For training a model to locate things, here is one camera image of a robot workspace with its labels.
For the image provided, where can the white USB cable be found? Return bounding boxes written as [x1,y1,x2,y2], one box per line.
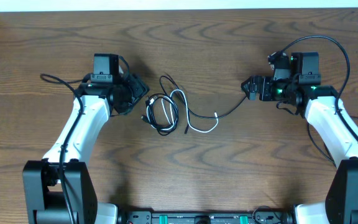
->
[146,89,219,134]

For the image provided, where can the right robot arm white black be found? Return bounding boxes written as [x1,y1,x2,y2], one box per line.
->
[241,52,358,223]

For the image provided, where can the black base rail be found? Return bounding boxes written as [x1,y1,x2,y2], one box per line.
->
[94,203,295,224]

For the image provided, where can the black USB cable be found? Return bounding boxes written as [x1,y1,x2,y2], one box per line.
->
[158,74,248,135]

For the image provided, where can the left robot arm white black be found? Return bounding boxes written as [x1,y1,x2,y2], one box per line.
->
[22,54,149,223]

